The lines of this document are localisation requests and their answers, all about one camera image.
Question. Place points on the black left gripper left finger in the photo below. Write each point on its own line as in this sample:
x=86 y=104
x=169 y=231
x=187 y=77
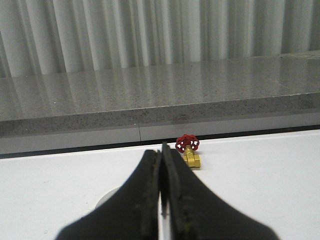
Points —
x=130 y=214

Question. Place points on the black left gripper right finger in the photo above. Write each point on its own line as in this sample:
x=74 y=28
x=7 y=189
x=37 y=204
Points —
x=196 y=213

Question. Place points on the brass valve red handwheel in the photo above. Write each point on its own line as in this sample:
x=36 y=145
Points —
x=187 y=144

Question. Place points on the grey stone counter ledge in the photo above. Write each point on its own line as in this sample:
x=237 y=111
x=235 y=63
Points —
x=137 y=104

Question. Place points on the white pleated curtain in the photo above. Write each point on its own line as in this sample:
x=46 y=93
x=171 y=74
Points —
x=39 y=37

